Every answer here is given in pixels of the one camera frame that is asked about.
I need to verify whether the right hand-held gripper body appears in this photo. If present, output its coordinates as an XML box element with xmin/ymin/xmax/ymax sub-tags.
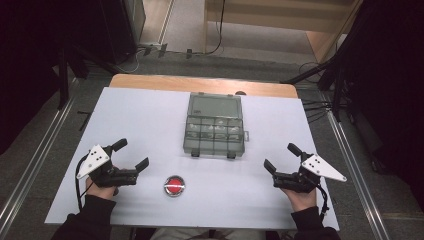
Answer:
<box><xmin>273</xmin><ymin>151</ymin><xmax>348</xmax><ymax>194</ymax></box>

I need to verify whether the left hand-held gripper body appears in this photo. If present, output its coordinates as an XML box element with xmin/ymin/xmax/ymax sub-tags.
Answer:
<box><xmin>76</xmin><ymin>144</ymin><xmax>139</xmax><ymax>188</ymax></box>

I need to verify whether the person's left hand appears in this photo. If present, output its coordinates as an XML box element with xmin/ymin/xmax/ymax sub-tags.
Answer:
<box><xmin>85</xmin><ymin>177</ymin><xmax>120</xmax><ymax>201</ymax></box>

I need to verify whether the person's right hand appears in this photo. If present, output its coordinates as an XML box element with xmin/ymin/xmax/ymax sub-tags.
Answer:
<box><xmin>281</xmin><ymin>187</ymin><xmax>318</xmax><ymax>213</ymax></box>

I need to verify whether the white table mat board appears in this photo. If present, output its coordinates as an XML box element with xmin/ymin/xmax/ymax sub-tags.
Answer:
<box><xmin>44</xmin><ymin>87</ymin><xmax>340</xmax><ymax>232</ymax></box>

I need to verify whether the red round silver-rimmed cap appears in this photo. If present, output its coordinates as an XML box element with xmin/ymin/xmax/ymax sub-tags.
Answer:
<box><xmin>163</xmin><ymin>174</ymin><xmax>186</xmax><ymax>198</ymax></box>

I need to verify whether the clear plastic compartment box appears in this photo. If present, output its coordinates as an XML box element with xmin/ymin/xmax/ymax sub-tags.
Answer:
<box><xmin>182</xmin><ymin>92</ymin><xmax>250</xmax><ymax>160</ymax></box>

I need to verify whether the black stand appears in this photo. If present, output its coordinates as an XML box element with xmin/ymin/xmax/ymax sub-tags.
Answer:
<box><xmin>279</xmin><ymin>54</ymin><xmax>349</xmax><ymax>123</ymax></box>
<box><xmin>55</xmin><ymin>44</ymin><xmax>122</xmax><ymax>112</ymax></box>

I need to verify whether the wooden table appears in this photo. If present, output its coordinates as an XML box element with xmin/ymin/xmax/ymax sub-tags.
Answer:
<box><xmin>108</xmin><ymin>73</ymin><xmax>299</xmax><ymax>100</ymax></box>

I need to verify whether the black cabinet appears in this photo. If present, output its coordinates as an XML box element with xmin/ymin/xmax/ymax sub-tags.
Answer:
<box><xmin>98</xmin><ymin>0</ymin><xmax>147</xmax><ymax>66</ymax></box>

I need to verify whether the light wooden furniture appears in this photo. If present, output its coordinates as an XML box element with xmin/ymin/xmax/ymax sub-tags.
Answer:
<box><xmin>202</xmin><ymin>0</ymin><xmax>365</xmax><ymax>63</ymax></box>

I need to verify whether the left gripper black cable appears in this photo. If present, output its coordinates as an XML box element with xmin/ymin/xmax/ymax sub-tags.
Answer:
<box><xmin>74</xmin><ymin>154</ymin><xmax>94</xmax><ymax>213</ymax></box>

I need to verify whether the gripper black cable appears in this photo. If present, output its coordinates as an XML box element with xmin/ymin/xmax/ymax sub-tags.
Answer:
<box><xmin>74</xmin><ymin>154</ymin><xmax>94</xmax><ymax>213</ymax></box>
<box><xmin>315</xmin><ymin>184</ymin><xmax>331</xmax><ymax>223</ymax></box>

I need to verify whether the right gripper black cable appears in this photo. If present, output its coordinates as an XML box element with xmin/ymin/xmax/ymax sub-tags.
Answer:
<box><xmin>315</xmin><ymin>184</ymin><xmax>331</xmax><ymax>223</ymax></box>

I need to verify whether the small black floor bracket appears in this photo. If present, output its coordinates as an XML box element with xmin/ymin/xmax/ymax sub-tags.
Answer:
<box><xmin>76</xmin><ymin>110</ymin><xmax>93</xmax><ymax>132</ymax></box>

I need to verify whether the black floor cables bundle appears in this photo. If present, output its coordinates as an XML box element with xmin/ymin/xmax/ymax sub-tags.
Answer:
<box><xmin>298</xmin><ymin>60</ymin><xmax>335</xmax><ymax>124</ymax></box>

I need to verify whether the metal floor rail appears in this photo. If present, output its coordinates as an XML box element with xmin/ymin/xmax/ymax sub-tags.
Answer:
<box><xmin>325</xmin><ymin>109</ymin><xmax>392</xmax><ymax>240</ymax></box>
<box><xmin>0</xmin><ymin>95</ymin><xmax>76</xmax><ymax>231</ymax></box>

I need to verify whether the white floor cable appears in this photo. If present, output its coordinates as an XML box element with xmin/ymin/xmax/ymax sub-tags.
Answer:
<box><xmin>114</xmin><ymin>49</ymin><xmax>142</xmax><ymax>75</ymax></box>

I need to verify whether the black hanging cable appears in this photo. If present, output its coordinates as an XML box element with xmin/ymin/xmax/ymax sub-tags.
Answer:
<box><xmin>199</xmin><ymin>0</ymin><xmax>227</xmax><ymax>57</ymax></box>

